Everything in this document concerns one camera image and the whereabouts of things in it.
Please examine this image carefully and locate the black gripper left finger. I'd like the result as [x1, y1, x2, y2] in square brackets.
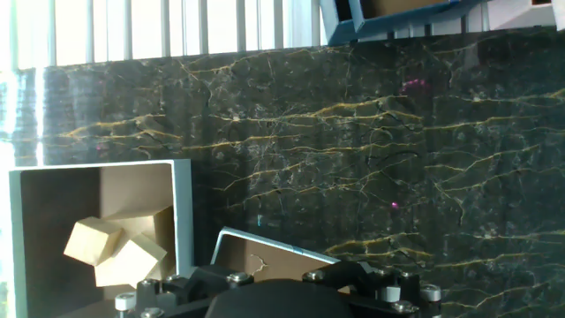
[114, 263, 256, 318]

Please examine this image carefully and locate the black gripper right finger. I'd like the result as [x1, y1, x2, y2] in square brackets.
[302, 260, 442, 318]

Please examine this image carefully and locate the small wooden cube block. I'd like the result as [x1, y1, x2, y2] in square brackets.
[94, 232, 169, 289]
[63, 216, 125, 268]
[104, 205, 177, 280]

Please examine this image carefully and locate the light blue gift box lid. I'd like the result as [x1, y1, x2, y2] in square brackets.
[210, 226, 342, 284]

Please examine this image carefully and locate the light blue gift box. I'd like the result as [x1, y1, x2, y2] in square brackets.
[8, 158, 195, 318]

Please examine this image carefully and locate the dark blue gift box lid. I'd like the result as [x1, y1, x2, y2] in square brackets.
[318, 0, 447, 47]

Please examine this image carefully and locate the dark blue gift box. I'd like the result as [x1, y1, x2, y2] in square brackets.
[348, 0, 486, 33]

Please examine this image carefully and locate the black marble pattern mat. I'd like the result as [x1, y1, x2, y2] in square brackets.
[0, 26, 565, 318]

